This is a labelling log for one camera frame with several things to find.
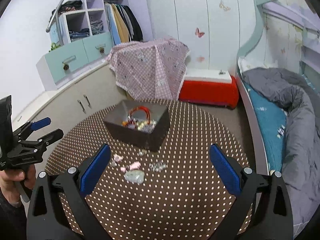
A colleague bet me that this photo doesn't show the pink bead jewelry piece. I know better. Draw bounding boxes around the pink bead jewelry piece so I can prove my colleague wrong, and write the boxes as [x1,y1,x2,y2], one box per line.
[120,161,141,173]

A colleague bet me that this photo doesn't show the pearl bead bracelet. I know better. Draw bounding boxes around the pearl bead bracelet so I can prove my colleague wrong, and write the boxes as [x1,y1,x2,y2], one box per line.
[149,161,168,172]

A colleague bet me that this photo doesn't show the small pearl earring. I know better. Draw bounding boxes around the small pearl earring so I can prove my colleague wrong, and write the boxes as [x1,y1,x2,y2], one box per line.
[138,150,148,156]

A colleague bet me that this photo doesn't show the dark sleeve forearm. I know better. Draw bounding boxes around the dark sleeve forearm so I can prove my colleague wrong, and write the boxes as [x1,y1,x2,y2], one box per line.
[0,192,27,239]

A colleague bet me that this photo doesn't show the mixed jewelry pile in box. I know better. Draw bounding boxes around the mixed jewelry pile in box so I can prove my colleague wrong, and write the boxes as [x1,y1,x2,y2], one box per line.
[121,119,157,133]

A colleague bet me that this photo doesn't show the dark brown jewelry box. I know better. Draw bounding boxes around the dark brown jewelry box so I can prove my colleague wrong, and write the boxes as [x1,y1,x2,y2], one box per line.
[103,100,170,152]

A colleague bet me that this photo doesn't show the person's left hand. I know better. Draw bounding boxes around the person's left hand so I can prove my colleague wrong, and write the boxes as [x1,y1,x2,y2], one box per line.
[1,165,36,207]

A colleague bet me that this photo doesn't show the beige low cabinet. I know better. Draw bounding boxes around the beige low cabinet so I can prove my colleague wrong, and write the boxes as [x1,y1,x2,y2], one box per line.
[12,61,128,140]

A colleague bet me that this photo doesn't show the grey quilt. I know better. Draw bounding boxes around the grey quilt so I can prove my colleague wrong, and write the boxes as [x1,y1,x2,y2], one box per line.
[242,67,319,224]

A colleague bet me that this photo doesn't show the pink flower hair clip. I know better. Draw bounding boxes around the pink flower hair clip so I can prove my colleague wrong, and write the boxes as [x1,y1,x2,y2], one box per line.
[110,154,123,167]

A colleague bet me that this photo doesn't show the mint drawer unit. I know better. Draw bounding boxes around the mint drawer unit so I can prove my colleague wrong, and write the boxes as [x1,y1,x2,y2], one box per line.
[36,32,113,91]

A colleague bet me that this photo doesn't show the brown polka dot tablecloth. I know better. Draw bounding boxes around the brown polka dot tablecloth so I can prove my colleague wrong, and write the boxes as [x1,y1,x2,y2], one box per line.
[46,100,249,239]

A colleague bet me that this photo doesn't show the teal bed sheet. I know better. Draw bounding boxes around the teal bed sheet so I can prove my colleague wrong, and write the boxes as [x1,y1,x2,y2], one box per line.
[245,83,287,172]

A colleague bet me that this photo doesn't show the white cubby shelf with clothes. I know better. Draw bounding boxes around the white cubby shelf with clothes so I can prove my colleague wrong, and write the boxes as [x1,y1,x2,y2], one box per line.
[48,0,127,45]

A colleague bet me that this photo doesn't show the grey metal curved pole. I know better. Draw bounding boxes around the grey metal curved pole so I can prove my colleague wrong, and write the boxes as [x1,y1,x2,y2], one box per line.
[46,0,65,46]

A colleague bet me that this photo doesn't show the pink checkered cloth cover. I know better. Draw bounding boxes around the pink checkered cloth cover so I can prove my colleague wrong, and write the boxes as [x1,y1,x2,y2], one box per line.
[107,37,190,100]

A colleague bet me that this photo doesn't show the hanging clothes row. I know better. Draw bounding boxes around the hanging clothes row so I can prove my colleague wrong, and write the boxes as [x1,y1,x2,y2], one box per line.
[104,2,143,46]

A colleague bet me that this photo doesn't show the red storage ottoman white lid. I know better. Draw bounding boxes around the red storage ottoman white lid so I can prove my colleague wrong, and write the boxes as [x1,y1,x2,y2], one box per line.
[179,69,239,109]

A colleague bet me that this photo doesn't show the white wardrobe butterfly stickers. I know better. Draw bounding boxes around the white wardrobe butterfly stickers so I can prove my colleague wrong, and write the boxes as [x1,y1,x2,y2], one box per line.
[147,0,255,75]

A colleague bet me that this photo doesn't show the pale green jade bracelet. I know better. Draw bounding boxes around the pale green jade bracelet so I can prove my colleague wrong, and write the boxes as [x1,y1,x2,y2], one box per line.
[124,170,145,184]

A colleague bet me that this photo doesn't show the red bracelet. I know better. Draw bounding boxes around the red bracelet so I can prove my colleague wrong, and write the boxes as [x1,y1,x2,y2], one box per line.
[128,106,152,122]

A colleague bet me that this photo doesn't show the mint bed headboard frame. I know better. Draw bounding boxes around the mint bed headboard frame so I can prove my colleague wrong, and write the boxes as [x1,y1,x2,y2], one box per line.
[236,0,319,88]

